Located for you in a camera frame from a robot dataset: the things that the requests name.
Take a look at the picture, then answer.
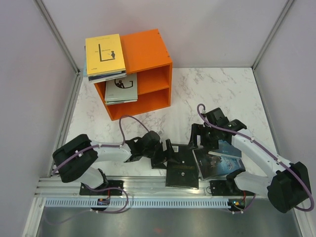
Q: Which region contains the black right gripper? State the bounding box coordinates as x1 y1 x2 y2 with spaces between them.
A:
187 123 219 151

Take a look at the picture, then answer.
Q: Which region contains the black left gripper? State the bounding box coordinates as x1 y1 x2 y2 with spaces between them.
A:
143 139 180 169

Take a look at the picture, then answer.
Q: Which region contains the teal blue ocean book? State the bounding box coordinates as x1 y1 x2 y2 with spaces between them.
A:
208 140 242 158

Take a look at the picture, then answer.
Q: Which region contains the black book with gold lines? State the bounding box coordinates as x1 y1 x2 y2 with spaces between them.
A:
165 144 199 190

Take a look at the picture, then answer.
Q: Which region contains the green Alice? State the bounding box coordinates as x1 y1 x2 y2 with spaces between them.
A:
105 99 138 106

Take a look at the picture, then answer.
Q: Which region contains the grey Great Gatsby book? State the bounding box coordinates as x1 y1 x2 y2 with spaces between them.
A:
104 74 138 101

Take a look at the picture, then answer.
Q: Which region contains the dark blue Robinson Crusoe book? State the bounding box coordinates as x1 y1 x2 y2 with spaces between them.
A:
88 71 126 84

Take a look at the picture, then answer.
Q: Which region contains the light blue paperback book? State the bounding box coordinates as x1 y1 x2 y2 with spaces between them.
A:
83 61 87 78

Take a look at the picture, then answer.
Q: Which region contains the yellow Little Prince book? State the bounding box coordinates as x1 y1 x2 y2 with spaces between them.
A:
85 34 125 77

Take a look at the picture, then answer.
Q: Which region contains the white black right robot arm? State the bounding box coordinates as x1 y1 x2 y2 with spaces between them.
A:
189 103 315 213

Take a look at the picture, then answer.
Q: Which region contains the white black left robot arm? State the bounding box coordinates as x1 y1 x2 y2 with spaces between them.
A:
52 131 181 195

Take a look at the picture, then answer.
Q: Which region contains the dark night scene book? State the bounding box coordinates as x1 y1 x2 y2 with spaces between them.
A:
193 148 245 180

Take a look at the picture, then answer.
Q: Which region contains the orange wooden shelf box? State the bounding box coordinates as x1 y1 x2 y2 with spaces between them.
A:
104 29 173 120

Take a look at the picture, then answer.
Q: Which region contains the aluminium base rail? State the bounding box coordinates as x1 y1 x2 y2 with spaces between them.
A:
37 175 257 198

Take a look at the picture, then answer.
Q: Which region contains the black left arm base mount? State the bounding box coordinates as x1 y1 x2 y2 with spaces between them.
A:
79 179 124 197

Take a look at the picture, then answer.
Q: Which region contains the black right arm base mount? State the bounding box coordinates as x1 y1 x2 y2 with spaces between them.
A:
209 180 254 197

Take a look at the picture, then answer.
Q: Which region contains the white slotted cable duct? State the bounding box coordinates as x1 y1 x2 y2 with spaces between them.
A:
45 197 231 209

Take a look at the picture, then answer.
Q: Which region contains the aluminium left frame post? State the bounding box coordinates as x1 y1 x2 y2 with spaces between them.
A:
34 0 81 75

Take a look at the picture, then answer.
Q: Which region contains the aluminium frame post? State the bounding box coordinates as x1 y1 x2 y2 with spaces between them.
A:
251 0 296 72
34 0 81 75

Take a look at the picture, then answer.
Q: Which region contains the aluminium right frame post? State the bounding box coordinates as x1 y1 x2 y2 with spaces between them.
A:
251 0 296 72

